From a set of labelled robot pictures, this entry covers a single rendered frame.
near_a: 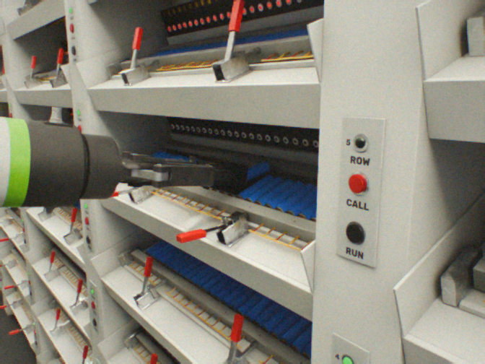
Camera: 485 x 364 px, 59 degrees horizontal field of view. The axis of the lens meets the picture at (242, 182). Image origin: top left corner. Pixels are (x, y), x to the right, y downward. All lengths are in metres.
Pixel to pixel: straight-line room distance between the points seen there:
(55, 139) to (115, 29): 0.50
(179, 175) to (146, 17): 0.53
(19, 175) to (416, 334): 0.38
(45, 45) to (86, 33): 0.71
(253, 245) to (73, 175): 0.22
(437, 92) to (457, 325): 0.18
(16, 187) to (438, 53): 0.39
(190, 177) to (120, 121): 0.44
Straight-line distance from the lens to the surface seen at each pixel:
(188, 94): 0.57
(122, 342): 1.08
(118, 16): 0.95
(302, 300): 0.46
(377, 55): 0.36
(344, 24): 0.38
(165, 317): 0.79
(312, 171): 0.61
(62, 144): 0.47
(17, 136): 0.47
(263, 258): 0.50
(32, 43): 1.61
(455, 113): 0.33
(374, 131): 0.35
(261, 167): 0.65
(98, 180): 0.49
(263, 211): 0.54
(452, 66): 0.36
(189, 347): 0.71
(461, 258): 0.41
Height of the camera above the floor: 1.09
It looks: 12 degrees down
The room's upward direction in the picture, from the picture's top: straight up
